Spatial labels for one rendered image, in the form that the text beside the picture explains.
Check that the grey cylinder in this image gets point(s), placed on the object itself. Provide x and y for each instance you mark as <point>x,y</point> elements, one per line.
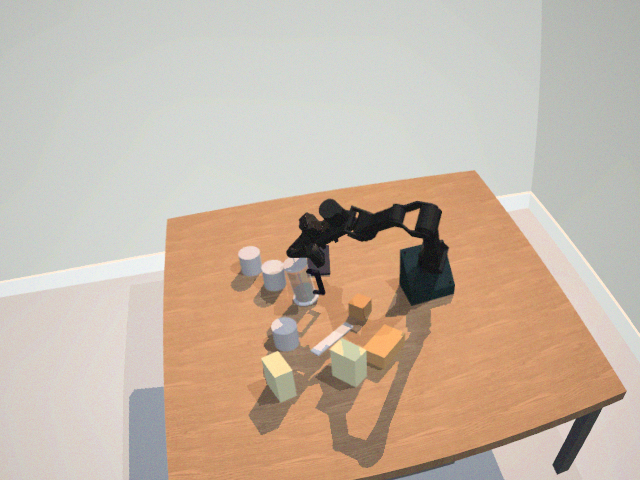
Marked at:
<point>274,275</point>
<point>250,261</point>
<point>285,334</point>

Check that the glass french press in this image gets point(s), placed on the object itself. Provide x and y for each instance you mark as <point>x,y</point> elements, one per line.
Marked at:
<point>300,280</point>

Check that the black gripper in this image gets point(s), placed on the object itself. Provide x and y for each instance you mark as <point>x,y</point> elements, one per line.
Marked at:
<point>306,248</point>

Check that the small orange cube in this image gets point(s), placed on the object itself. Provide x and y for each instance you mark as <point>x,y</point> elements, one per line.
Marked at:
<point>360,306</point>

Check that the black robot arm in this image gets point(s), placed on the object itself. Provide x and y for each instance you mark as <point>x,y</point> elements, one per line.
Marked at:
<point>433,252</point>

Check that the white flat bar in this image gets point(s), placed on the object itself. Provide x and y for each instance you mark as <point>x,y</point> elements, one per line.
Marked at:
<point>331,339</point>

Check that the orange rectangular block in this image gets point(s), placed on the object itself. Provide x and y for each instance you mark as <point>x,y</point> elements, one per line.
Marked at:
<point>384,345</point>

